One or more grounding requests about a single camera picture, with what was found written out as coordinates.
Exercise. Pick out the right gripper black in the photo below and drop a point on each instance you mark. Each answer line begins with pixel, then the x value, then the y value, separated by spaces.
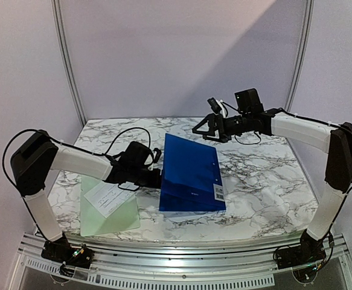
pixel 218 127

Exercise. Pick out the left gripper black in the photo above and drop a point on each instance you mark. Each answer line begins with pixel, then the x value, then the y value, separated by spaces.
pixel 154 183

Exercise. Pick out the printed white paper sheet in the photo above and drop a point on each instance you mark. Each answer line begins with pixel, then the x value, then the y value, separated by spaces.
pixel 107 198

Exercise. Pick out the green translucent clipboard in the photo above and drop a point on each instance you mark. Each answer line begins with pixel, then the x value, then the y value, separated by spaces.
pixel 92 223

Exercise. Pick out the blue file folder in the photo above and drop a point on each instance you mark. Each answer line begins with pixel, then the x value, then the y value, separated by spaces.
pixel 189 171

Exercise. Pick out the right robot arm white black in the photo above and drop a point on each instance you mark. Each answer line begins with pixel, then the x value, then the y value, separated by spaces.
pixel 333 139

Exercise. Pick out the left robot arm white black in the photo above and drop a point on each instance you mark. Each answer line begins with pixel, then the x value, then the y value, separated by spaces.
pixel 41 154

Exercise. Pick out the white barcode sticker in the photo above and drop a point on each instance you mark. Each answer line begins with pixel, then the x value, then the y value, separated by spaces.
pixel 218 192

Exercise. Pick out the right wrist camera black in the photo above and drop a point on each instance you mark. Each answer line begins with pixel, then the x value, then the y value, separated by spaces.
pixel 218 107

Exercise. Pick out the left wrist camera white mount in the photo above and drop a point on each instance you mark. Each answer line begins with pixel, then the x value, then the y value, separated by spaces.
pixel 156 155

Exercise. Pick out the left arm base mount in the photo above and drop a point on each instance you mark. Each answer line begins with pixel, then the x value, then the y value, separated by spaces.
pixel 69 256

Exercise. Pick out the right aluminium corner post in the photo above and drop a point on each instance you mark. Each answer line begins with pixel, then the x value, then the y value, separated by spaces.
pixel 300 54

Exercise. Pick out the aluminium corner post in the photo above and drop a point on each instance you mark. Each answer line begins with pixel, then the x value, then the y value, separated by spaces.
pixel 67 64
pixel 300 54

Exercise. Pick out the aluminium front rail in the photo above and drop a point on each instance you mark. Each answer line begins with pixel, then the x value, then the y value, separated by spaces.
pixel 237 264

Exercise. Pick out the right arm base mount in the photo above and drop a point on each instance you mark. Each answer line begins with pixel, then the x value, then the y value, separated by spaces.
pixel 307 258

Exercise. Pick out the left aluminium corner post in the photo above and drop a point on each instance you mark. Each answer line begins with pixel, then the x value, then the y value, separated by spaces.
pixel 67 64

